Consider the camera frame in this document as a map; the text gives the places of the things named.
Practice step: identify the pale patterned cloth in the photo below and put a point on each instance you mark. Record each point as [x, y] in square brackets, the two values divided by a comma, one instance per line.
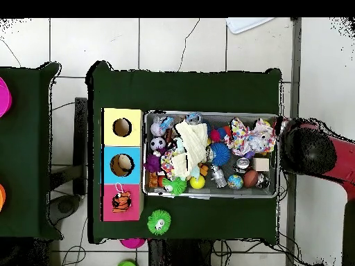
[265, 135]

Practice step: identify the cream quilted cloth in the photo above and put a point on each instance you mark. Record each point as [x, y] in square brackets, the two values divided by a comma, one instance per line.
[191, 141]

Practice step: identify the small colourful dotted cloth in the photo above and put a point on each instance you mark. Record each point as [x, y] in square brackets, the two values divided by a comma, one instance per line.
[166, 163]

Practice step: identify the green spiky ball with eyes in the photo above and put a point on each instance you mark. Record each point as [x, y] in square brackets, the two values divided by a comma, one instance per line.
[158, 223]

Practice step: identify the orange striped plush tiger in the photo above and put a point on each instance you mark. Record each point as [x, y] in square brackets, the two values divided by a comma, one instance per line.
[121, 201]

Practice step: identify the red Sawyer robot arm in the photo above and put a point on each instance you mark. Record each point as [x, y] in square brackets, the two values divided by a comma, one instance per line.
[310, 149]

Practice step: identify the clear mesh bin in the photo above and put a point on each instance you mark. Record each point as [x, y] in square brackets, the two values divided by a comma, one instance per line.
[222, 194]

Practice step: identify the wooden box with three holes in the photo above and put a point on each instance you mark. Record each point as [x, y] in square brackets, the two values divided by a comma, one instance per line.
[134, 138]

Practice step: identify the pale wooden block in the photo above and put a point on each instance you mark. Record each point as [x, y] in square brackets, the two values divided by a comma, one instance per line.
[261, 164]

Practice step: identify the brown toy football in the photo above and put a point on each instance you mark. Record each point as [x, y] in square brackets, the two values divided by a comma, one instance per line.
[250, 178]

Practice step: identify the blue spiky ball with eyes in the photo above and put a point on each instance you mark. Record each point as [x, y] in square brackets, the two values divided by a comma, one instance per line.
[219, 153]

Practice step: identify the globe print ball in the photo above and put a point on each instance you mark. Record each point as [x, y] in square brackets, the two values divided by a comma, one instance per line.
[235, 181]

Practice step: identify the yellow ball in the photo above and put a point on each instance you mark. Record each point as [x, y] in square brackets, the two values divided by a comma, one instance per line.
[197, 182]

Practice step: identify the dark green table cloth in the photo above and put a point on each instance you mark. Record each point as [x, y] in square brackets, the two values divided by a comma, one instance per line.
[180, 91]
[30, 194]

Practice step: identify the plain green spiky ball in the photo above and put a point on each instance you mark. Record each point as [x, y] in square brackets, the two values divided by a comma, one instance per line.
[174, 185]

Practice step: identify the pink bowl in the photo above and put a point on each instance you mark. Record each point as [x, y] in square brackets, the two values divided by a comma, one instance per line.
[4, 97]
[133, 243]

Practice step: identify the green bowl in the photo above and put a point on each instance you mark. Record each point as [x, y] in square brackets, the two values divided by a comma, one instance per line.
[127, 264]

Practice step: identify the orange bowl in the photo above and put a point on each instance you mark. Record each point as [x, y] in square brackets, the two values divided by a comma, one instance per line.
[2, 196]

